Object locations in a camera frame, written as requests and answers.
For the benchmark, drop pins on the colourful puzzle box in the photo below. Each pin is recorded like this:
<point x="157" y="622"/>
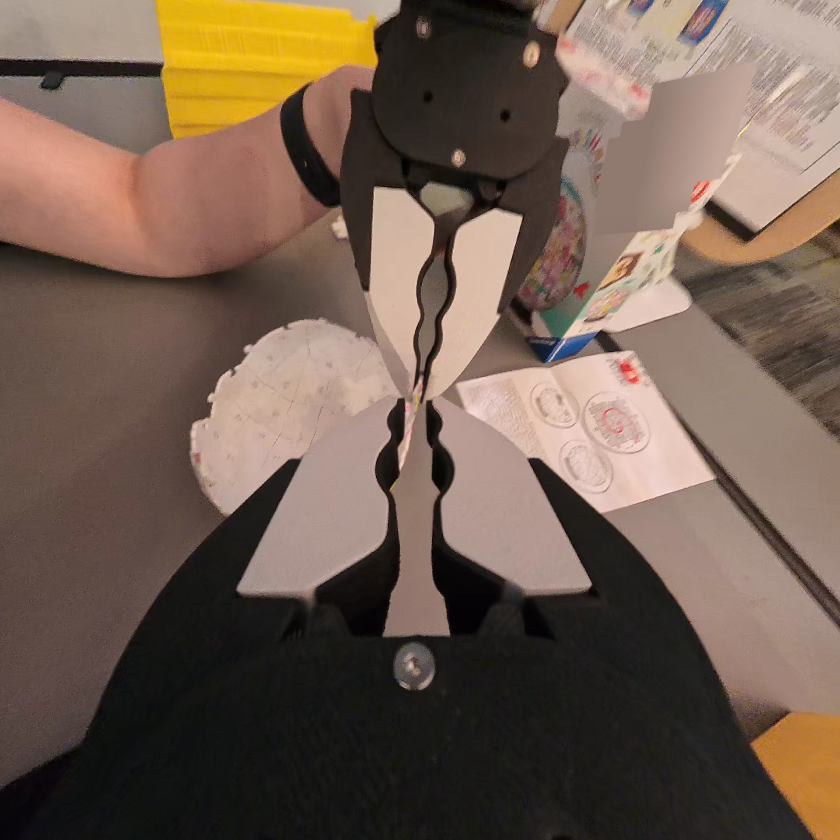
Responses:
<point x="558" y="249"/>

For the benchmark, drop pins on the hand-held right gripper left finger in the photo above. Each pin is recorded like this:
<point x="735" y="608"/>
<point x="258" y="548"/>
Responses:
<point x="321" y="525"/>

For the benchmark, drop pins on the person's left forearm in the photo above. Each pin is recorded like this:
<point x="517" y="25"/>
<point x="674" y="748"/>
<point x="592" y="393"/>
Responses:
<point x="164" y="197"/>

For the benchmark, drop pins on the black wristband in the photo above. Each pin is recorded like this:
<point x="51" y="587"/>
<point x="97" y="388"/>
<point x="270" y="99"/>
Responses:
<point x="308" y="157"/>

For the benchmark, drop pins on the wooden board with instruction sheet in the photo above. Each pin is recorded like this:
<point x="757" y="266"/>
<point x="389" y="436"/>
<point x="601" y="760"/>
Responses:
<point x="656" y="46"/>

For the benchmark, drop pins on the single curved puzzle piece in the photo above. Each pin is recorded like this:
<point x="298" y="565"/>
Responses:
<point x="412" y="420"/>

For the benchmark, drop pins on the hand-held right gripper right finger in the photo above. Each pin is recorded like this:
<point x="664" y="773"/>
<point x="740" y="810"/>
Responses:
<point x="505" y="525"/>

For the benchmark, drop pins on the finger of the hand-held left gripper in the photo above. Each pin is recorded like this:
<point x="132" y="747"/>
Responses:
<point x="394" y="275"/>
<point x="482" y="282"/>

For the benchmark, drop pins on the person's left hand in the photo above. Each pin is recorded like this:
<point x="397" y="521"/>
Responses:
<point x="334" y="111"/>

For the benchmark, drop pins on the small black clip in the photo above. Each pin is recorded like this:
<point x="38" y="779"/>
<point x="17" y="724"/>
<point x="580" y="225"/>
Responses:
<point x="51" y="80"/>

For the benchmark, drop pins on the half-built colourful puzzle ball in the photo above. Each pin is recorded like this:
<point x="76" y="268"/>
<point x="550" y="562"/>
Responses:
<point x="282" y="407"/>

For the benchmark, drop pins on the folded paper instruction leaflet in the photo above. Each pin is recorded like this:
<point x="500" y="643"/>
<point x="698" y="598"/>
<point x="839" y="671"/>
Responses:
<point x="590" y="446"/>

